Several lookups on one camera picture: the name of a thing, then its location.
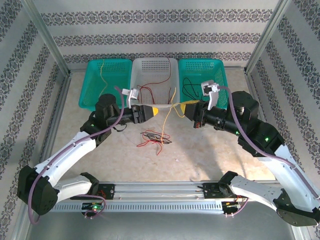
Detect aluminium frame post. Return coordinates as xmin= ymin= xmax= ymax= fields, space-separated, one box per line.
xmin=21 ymin=0 xmax=72 ymax=76
xmin=244 ymin=0 xmax=295 ymax=76

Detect yellow cable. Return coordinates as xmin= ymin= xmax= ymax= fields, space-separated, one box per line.
xmin=99 ymin=59 xmax=108 ymax=95
xmin=159 ymin=86 xmax=201 ymax=146

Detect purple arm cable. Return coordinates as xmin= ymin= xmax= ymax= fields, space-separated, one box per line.
xmin=27 ymin=85 xmax=126 ymax=225
xmin=218 ymin=85 xmax=320 ymax=201

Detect white plastic basket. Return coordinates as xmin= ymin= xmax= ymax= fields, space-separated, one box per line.
xmin=129 ymin=56 xmax=180 ymax=111

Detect small controller board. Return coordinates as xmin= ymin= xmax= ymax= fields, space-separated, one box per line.
xmin=223 ymin=200 xmax=243 ymax=209
xmin=82 ymin=202 xmax=105 ymax=211

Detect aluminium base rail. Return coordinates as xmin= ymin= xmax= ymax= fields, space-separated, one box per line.
xmin=53 ymin=181 xmax=283 ymax=201

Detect teal plastic basket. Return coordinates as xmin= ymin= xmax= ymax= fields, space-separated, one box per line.
xmin=78 ymin=58 xmax=133 ymax=112
xmin=177 ymin=58 xmax=232 ymax=111

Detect grey slotted cable duct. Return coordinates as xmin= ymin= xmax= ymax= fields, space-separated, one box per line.
xmin=53 ymin=201 xmax=226 ymax=213

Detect short purple cable loop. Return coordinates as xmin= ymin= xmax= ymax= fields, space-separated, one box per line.
xmin=83 ymin=194 xmax=107 ymax=220
xmin=223 ymin=197 xmax=251 ymax=218

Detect red cable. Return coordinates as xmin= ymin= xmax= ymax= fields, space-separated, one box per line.
xmin=138 ymin=57 xmax=176 ymax=105
xmin=136 ymin=129 xmax=172 ymax=156

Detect aluminium table edge rail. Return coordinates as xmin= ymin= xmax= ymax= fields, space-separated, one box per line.
xmin=243 ymin=69 xmax=311 ymax=240
xmin=37 ymin=71 xmax=74 ymax=181

